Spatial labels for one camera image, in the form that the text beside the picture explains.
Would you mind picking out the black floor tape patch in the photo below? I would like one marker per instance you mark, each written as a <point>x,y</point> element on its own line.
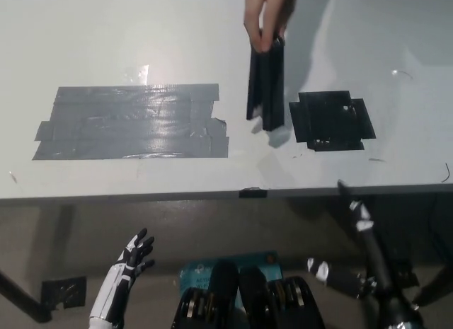
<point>65,291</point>

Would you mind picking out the teal box with label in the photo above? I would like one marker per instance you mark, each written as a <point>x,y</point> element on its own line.
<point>194,272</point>

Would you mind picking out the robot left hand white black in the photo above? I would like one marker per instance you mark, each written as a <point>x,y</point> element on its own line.
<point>120,276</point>

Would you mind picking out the grey duct tape patch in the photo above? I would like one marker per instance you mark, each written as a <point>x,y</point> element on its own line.
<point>134,124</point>

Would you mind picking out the person's bare hand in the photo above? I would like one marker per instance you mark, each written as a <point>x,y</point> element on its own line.
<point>263,14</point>

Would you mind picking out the robot right hand white black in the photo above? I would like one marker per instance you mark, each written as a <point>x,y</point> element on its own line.
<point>371,251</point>

